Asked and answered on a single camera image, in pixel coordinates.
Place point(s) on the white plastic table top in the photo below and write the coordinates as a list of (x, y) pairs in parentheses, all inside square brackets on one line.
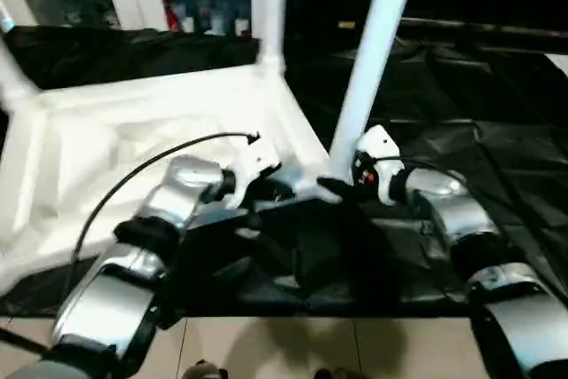
[(133, 121)]

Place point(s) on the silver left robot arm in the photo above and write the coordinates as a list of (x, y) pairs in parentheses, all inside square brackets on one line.
[(177, 192)]

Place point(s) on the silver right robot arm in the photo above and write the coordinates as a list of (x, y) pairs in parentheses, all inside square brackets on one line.
[(466, 210)]

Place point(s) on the small white blue box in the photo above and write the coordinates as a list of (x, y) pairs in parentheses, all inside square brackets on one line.
[(217, 24)]

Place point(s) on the dark metal rod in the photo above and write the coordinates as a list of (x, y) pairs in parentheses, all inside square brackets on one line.
[(488, 28)]

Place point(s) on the white flat object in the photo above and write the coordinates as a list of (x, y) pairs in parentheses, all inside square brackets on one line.
[(560, 61)]

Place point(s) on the black metal frame strut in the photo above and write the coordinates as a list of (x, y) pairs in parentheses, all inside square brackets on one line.
[(22, 341)]

